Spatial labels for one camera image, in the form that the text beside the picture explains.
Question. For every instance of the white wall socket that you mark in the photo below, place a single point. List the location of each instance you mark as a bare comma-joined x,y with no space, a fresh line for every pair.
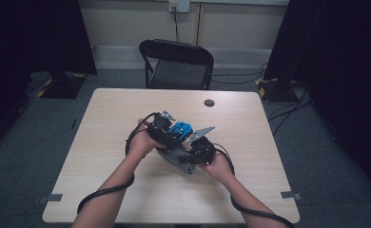
179,5

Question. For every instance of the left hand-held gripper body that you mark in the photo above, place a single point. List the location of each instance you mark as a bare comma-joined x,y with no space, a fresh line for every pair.
160,124

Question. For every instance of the grey fuzzy cloth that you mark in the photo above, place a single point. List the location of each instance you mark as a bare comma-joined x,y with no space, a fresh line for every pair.
177,158

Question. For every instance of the person's right hand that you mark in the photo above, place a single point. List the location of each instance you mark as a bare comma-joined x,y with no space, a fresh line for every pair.
220,169

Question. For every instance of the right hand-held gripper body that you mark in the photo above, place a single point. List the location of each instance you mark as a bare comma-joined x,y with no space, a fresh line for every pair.
202,152

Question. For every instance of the grey tape strip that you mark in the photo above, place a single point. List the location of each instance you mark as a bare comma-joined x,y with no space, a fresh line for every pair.
289,195
52,198

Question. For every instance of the black curtain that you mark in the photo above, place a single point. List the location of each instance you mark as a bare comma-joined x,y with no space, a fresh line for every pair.
339,63

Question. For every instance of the blue and black toy car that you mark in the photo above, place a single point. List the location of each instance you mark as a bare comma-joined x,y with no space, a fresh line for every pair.
180,129

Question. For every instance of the black stand base yellow tape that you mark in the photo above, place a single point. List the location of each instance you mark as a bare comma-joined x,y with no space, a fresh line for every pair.
275,91
63,87

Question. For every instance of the black folding chair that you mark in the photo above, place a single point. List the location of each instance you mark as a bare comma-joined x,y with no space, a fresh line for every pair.
177,69

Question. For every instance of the person's left hand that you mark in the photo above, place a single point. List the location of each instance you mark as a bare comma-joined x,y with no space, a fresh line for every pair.
140,142

